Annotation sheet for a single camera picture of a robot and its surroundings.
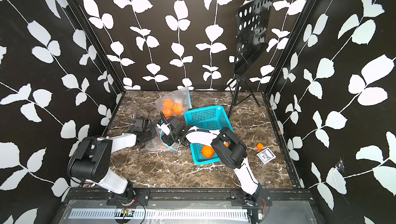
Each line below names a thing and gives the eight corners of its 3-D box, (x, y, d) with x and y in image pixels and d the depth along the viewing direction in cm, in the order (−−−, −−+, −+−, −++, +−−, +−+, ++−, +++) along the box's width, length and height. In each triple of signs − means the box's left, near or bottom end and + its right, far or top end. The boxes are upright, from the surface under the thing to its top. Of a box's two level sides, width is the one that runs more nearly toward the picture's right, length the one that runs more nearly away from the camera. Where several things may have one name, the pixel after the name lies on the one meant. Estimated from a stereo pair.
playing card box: (263, 165, 87) (264, 163, 85) (256, 155, 91) (257, 153, 89) (275, 158, 89) (276, 156, 88) (267, 148, 93) (268, 147, 91)
